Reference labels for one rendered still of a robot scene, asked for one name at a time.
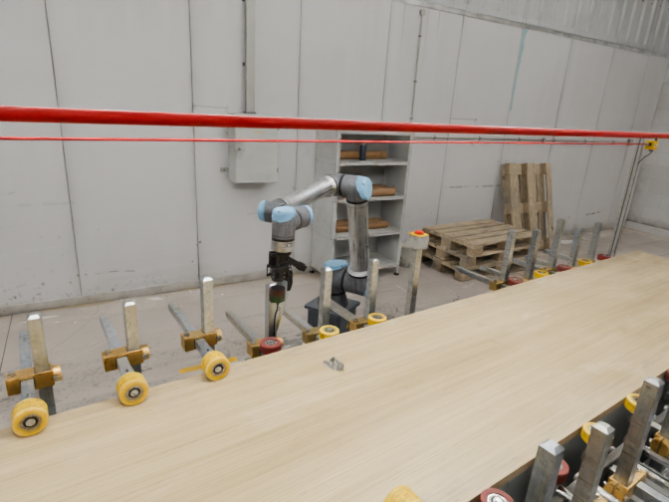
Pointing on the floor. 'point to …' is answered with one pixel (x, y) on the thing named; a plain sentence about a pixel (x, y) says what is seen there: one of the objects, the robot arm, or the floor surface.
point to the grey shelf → (398, 171)
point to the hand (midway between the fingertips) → (285, 296)
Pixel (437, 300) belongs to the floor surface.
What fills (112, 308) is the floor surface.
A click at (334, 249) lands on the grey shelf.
